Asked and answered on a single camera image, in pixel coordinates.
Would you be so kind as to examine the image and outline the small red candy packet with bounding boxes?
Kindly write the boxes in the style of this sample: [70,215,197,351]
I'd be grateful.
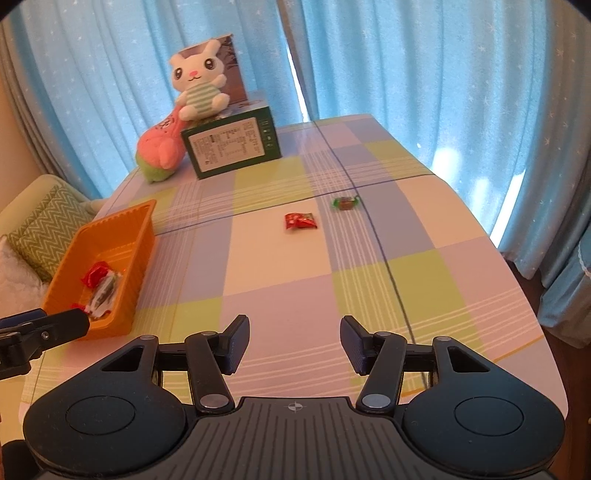
[284,212,320,232]

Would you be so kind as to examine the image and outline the checked pastel tablecloth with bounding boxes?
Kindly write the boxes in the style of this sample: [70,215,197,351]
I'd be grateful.
[28,114,570,416]

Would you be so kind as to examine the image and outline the light green sofa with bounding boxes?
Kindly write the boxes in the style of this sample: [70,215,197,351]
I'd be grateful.
[0,174,106,296]

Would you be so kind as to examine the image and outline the orange plastic basket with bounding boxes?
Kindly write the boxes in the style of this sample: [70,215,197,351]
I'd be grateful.
[41,199,158,341]

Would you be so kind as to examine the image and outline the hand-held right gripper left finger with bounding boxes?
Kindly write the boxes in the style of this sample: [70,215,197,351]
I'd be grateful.
[99,315,251,414]

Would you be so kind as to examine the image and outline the white rabbit plush toy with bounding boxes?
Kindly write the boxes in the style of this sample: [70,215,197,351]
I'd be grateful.
[168,40,232,121]

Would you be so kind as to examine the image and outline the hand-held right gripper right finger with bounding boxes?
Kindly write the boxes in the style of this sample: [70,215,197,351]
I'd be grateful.
[339,316,492,413]

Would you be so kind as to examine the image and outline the white and brown box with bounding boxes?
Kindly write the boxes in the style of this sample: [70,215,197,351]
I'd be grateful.
[178,33,247,108]

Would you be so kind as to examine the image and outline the blue star curtain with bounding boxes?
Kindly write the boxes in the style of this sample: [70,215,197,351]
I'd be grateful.
[277,0,591,352]
[18,0,319,200]

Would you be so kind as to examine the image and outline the green chevron cushion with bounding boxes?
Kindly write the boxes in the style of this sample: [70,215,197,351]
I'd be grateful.
[9,185,94,282]

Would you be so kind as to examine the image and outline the white fluffy cushion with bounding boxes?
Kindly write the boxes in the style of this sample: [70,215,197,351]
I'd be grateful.
[0,237,51,320]

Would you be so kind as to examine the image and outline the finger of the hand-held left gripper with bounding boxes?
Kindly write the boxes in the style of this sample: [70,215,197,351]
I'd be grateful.
[0,308,91,376]
[0,310,49,329]

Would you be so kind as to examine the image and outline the green box with white label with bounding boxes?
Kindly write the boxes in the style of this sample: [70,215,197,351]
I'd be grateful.
[181,105,282,180]

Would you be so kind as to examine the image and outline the pink peach plush toy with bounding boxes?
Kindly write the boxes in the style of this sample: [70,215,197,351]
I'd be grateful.
[136,105,190,184]

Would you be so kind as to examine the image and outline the grey curtain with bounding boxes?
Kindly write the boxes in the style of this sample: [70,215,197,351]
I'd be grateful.
[0,18,51,185]

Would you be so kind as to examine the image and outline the clear snack packet dark print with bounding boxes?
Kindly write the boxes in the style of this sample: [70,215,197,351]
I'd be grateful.
[87,272,123,320]

